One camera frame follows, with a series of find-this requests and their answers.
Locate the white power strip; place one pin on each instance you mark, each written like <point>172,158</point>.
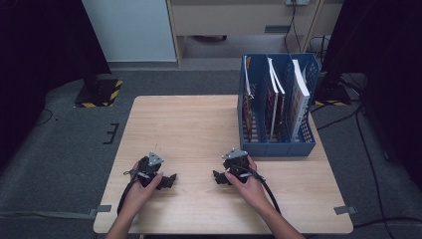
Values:
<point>297,2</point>

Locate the thick white book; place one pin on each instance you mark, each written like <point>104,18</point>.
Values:
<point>298,99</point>

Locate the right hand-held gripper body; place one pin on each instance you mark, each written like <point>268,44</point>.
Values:
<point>237,167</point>

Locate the black tape floor mark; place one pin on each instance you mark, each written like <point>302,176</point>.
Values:
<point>112,133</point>

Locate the small metal clip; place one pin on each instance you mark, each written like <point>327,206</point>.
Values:
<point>130,172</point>

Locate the white cabinet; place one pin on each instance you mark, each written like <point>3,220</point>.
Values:
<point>132,30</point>

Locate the black and red magazine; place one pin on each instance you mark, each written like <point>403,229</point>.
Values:
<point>247,109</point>

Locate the blue plastic file rack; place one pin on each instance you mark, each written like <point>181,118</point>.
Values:
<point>265,147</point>

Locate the person's right hand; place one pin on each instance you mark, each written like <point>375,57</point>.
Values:
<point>252,192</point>

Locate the black yellow striped stand base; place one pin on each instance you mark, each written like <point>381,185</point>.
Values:
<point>331,94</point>
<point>99,94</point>

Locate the person's left hand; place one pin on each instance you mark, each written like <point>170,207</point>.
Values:
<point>137,200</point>

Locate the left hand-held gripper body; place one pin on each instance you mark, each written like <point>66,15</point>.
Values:
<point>149,171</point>

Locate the black curtain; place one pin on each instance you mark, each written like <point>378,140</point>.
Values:
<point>391,66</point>
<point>40,59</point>

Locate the grey tape piece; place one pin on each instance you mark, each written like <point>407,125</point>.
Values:
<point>345,210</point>
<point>101,209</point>

